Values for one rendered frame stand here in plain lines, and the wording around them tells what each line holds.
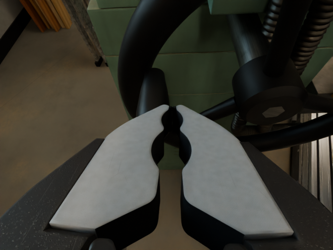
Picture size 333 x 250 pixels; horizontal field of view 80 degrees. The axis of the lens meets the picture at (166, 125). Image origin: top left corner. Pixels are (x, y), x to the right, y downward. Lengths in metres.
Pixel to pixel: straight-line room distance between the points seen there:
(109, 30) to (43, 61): 1.36
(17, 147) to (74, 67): 0.62
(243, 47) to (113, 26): 0.21
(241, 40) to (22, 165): 1.20
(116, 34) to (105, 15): 0.03
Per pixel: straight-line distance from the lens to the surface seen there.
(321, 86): 0.56
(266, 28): 0.26
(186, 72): 0.43
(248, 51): 0.24
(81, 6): 1.30
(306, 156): 0.98
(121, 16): 0.36
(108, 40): 0.39
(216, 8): 0.25
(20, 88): 1.62
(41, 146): 1.28
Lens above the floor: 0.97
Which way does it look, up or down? 60 degrees down
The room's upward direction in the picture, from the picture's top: 4 degrees counter-clockwise
